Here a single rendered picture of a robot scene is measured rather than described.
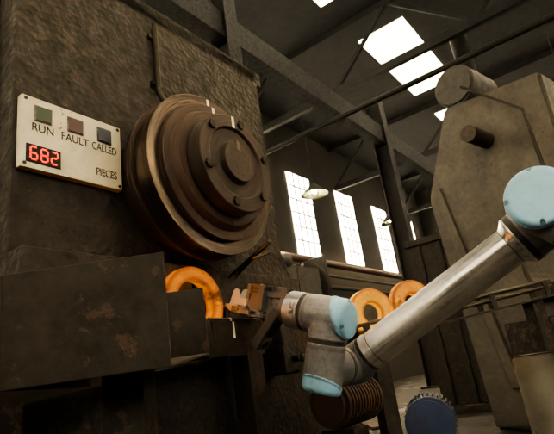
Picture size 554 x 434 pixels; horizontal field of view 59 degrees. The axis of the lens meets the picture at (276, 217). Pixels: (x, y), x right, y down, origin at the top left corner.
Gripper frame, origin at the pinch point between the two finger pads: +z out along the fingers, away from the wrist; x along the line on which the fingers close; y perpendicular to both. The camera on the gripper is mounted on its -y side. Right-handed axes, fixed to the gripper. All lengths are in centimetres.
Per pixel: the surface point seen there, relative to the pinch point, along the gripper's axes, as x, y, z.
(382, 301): -46, 6, -22
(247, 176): 3.1, 35.5, -3.6
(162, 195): 25.2, 25.6, 2.9
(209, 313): 9.6, -1.2, -2.4
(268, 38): -661, 529, 588
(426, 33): -923, 611, 336
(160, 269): 60, 9, -43
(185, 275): 18.1, 7.3, -1.2
